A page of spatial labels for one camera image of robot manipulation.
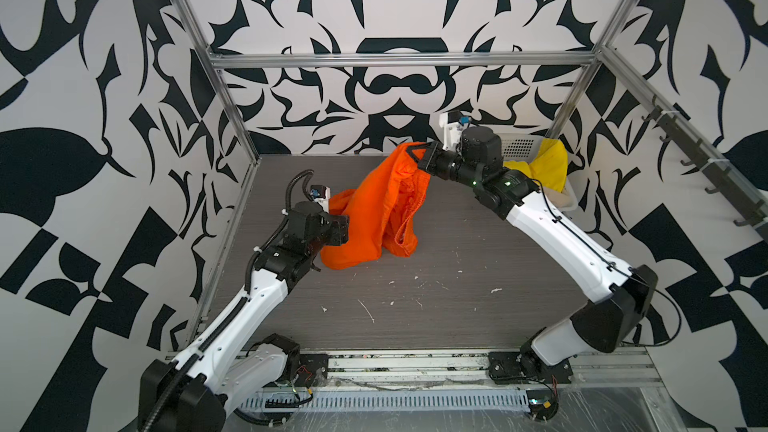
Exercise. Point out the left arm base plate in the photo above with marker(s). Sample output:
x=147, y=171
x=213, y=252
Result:
x=303, y=370

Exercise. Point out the aluminium cage frame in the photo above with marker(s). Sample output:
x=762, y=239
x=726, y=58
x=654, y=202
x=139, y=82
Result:
x=361, y=77

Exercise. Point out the orange shorts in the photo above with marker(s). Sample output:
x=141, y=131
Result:
x=381, y=212

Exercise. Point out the beige shorts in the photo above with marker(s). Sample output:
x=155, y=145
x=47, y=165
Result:
x=564, y=201

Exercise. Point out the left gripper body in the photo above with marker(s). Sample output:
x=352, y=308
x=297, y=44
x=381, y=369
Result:
x=335, y=231

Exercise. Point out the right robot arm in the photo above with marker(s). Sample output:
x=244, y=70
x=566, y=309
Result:
x=618, y=294

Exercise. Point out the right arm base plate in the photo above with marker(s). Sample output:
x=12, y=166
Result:
x=507, y=367

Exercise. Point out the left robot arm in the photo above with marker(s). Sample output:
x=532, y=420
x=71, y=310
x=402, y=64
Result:
x=207, y=382

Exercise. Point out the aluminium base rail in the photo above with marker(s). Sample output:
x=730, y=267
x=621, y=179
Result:
x=391, y=370

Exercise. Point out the white slotted cable duct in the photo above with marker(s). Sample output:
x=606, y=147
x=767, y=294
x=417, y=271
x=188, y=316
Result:
x=511, y=400

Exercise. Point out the yellow shorts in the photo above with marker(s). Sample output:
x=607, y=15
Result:
x=549, y=166

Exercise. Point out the white laundry basket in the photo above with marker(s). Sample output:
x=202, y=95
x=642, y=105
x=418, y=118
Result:
x=519, y=147

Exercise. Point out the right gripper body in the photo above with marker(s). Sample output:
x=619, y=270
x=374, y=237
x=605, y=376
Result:
x=439, y=162

